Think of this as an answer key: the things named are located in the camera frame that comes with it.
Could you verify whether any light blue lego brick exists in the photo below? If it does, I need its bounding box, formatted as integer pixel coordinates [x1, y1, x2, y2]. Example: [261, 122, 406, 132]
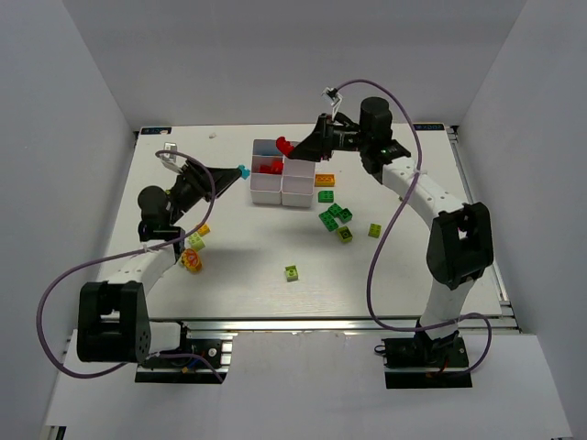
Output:
[238, 164, 250, 180]

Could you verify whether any red flower lego brick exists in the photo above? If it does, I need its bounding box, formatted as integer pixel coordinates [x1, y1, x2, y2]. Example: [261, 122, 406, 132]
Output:
[275, 137, 295, 159]

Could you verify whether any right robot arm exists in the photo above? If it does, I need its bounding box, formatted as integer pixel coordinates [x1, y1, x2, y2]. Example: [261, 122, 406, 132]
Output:
[276, 97, 493, 347]

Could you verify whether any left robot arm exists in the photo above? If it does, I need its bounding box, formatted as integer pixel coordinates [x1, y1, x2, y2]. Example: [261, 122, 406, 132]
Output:
[77, 161, 244, 364]

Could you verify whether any orange flat lego brick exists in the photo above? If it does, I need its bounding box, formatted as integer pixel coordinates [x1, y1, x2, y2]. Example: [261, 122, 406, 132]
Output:
[315, 173, 336, 187]

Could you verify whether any white right divided container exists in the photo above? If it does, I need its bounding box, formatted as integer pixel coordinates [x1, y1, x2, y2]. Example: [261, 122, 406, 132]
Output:
[281, 158, 316, 208]

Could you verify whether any orange small lego brick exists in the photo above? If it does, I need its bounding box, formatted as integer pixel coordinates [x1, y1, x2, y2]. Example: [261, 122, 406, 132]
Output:
[197, 224, 211, 237]

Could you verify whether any lime lego brick left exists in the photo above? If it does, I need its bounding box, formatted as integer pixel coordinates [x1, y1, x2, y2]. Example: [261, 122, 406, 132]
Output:
[186, 232, 205, 251]

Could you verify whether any lime lego brick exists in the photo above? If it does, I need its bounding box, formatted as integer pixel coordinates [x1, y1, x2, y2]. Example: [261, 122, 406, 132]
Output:
[186, 232, 205, 251]
[284, 265, 299, 282]

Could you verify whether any blue table label left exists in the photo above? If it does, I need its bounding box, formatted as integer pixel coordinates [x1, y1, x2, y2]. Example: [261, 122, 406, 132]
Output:
[139, 126, 172, 136]

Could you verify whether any blue table label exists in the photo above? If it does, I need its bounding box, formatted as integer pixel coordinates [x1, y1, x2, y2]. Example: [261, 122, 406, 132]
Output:
[139, 126, 172, 136]
[414, 123, 446, 131]

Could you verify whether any yellow flower lego brick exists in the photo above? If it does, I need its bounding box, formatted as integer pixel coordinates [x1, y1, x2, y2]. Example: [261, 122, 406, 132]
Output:
[181, 248, 203, 273]

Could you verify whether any blue table label right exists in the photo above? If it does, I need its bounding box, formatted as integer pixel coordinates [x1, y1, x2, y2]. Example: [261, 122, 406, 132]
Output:
[414, 123, 446, 131]

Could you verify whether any green L-shaped lego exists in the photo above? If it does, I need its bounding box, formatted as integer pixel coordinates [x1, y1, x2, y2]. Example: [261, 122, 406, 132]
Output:
[327, 203, 353, 224]

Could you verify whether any green lego brick lower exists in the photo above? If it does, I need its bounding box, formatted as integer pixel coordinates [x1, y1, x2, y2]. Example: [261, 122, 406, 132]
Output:
[318, 211, 338, 232]

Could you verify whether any olive green lego brick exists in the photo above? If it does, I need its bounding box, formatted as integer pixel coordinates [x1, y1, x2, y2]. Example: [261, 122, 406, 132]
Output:
[336, 226, 353, 244]

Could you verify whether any lime green small lego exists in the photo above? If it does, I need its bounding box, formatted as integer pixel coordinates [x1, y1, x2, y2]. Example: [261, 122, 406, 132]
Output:
[368, 224, 382, 238]

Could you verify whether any lime lego brick center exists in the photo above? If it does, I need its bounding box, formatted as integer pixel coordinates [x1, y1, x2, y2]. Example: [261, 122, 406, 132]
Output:
[284, 265, 299, 282]

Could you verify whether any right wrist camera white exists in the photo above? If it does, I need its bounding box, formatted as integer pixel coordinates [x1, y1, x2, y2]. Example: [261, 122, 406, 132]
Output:
[321, 87, 343, 120]

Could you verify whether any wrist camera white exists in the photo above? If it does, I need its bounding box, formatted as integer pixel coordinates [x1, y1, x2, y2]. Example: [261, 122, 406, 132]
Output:
[160, 142, 181, 174]
[321, 87, 343, 120]

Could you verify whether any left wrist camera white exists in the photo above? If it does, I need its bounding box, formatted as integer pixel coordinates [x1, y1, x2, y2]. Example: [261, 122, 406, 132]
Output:
[160, 142, 181, 174]

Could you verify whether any aluminium rail front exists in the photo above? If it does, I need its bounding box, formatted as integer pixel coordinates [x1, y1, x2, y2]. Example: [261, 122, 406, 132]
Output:
[84, 314, 427, 334]

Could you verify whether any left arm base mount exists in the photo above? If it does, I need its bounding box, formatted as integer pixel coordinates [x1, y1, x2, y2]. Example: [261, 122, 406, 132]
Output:
[135, 322, 233, 384]

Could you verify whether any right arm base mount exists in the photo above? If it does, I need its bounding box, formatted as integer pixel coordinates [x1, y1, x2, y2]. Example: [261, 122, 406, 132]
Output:
[373, 331, 472, 390]

